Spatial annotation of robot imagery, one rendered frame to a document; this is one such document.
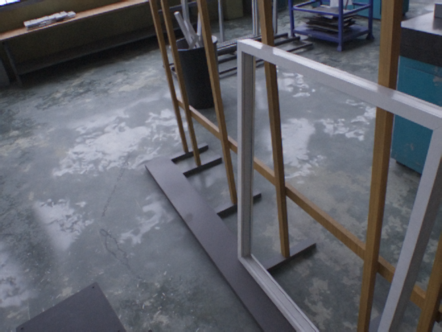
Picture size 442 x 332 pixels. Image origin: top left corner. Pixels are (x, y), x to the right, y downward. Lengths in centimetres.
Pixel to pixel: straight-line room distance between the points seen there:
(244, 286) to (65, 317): 123
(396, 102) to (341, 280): 156
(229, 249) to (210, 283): 28
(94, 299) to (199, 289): 111
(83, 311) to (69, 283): 141
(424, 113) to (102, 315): 128
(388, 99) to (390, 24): 23
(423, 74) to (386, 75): 172
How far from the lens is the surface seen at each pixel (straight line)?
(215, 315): 248
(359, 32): 666
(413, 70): 310
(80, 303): 165
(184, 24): 471
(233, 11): 916
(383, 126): 143
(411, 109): 122
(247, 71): 199
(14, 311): 306
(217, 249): 275
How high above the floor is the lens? 200
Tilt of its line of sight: 32 degrees down
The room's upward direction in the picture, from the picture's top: 10 degrees counter-clockwise
